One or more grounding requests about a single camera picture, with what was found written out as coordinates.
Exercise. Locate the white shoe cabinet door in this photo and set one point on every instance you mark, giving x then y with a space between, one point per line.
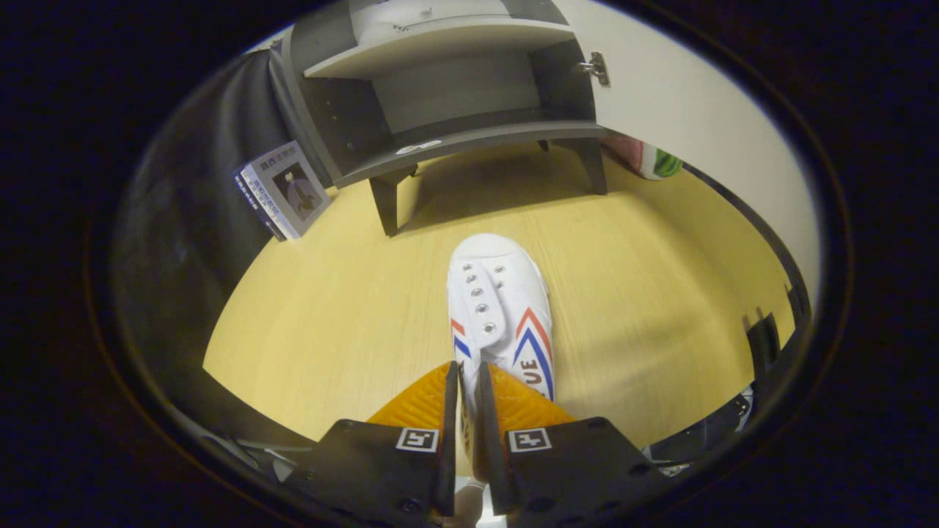
697 103

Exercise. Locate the metal door hinge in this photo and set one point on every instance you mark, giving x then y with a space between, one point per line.
596 68

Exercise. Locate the grey cover book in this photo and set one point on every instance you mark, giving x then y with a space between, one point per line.
290 191

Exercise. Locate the green pink white package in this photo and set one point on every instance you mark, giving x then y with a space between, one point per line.
649 160

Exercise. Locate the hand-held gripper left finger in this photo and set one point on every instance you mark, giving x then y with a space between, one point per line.
367 469

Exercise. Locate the black backdrop cloth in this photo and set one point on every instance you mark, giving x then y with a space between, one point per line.
183 242

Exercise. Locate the dark object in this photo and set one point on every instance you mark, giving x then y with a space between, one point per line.
763 343

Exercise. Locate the white canvas shoe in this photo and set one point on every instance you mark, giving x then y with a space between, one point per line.
499 293

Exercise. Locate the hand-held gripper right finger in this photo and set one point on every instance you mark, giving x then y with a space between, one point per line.
572 469

